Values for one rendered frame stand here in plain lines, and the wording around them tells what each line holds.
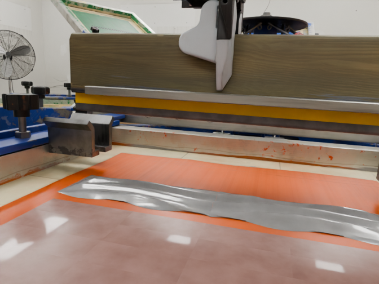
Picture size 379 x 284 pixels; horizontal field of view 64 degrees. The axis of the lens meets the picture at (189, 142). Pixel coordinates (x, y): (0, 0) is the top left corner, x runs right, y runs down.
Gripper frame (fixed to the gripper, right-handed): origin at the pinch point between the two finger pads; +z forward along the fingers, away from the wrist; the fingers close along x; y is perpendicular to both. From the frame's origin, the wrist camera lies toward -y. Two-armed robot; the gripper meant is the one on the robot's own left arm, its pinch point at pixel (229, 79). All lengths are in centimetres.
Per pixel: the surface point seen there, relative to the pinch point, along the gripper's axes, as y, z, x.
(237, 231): -3.1, 13.5, 10.3
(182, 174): 6.3, 13.6, -3.8
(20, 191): 21.7, 13.7, 9.3
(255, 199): -4.3, 12.9, 3.3
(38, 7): 381, -107, -408
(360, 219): -14.4, 12.8, 5.1
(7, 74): 331, 3, -288
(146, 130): 17.8, 10.2, -17.6
